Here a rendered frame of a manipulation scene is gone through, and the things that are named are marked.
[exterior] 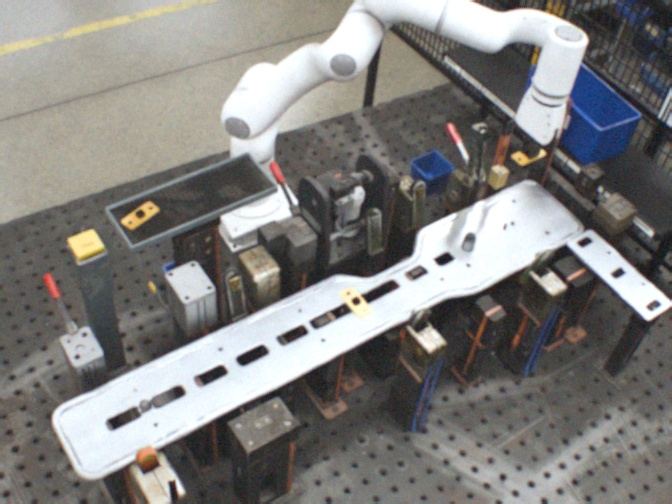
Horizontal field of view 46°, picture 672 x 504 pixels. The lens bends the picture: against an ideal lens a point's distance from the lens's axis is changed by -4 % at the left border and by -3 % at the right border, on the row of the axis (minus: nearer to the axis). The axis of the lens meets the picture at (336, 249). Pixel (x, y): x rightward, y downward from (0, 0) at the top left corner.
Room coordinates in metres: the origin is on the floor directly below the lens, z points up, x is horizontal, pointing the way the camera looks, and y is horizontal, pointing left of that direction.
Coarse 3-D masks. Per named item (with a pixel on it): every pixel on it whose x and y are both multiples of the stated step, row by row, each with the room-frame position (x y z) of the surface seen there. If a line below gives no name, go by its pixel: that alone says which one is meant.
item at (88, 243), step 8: (88, 232) 1.14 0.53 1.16; (72, 240) 1.11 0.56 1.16; (80, 240) 1.11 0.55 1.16; (88, 240) 1.12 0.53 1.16; (96, 240) 1.12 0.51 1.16; (72, 248) 1.09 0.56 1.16; (80, 248) 1.09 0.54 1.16; (88, 248) 1.10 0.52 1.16; (96, 248) 1.10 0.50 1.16; (80, 256) 1.07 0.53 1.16
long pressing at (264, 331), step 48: (528, 192) 1.61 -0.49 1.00; (432, 240) 1.39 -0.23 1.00; (480, 240) 1.41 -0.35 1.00; (528, 240) 1.43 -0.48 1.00; (336, 288) 1.20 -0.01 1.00; (432, 288) 1.24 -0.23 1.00; (480, 288) 1.26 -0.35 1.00; (240, 336) 1.03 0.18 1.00; (336, 336) 1.07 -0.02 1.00; (144, 384) 0.88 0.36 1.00; (192, 384) 0.90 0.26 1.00; (240, 384) 0.91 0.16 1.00; (96, 432) 0.76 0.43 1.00; (144, 432) 0.77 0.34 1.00; (192, 432) 0.79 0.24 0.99
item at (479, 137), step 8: (472, 128) 1.58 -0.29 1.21; (480, 128) 1.59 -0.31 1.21; (472, 136) 1.58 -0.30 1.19; (480, 136) 1.59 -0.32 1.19; (488, 136) 1.56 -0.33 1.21; (472, 144) 1.57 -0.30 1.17; (480, 144) 1.59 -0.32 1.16; (472, 152) 1.57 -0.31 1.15; (480, 152) 1.58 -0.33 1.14; (472, 160) 1.56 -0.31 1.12; (480, 160) 1.58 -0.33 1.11; (472, 168) 1.56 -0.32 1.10; (480, 168) 1.57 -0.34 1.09; (472, 176) 1.55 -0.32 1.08; (480, 176) 1.57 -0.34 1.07; (472, 184) 1.55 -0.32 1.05
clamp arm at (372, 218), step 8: (376, 208) 1.37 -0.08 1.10; (368, 216) 1.35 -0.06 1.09; (376, 216) 1.36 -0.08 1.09; (368, 224) 1.35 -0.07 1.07; (376, 224) 1.35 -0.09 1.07; (368, 232) 1.34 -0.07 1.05; (376, 232) 1.35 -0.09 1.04; (368, 240) 1.34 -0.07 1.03; (376, 240) 1.35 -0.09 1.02; (368, 248) 1.34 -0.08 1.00; (376, 248) 1.34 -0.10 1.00
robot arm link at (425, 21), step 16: (368, 0) 1.55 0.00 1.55; (384, 0) 1.52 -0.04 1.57; (400, 0) 1.51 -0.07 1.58; (416, 0) 1.50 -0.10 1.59; (432, 0) 1.50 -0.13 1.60; (384, 16) 1.52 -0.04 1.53; (400, 16) 1.50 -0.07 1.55; (416, 16) 1.49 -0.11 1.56; (432, 16) 1.49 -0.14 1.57; (384, 32) 1.61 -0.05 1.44
